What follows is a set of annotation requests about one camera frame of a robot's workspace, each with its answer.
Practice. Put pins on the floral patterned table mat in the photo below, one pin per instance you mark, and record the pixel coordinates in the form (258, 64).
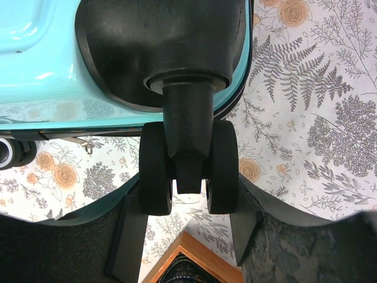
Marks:
(305, 126)

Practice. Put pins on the rolled black belt top-left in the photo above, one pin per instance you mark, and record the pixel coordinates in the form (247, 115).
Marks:
(184, 270)

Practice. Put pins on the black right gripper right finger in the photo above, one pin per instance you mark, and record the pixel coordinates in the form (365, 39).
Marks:
(276, 242)

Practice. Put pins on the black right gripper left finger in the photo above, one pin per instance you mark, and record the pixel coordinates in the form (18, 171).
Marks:
(101, 242)

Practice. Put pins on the wooden compartment tray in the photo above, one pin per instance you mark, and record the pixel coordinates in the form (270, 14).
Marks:
(200, 254)

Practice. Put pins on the pink teal suitcase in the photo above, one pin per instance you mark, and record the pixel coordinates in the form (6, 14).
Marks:
(165, 70)

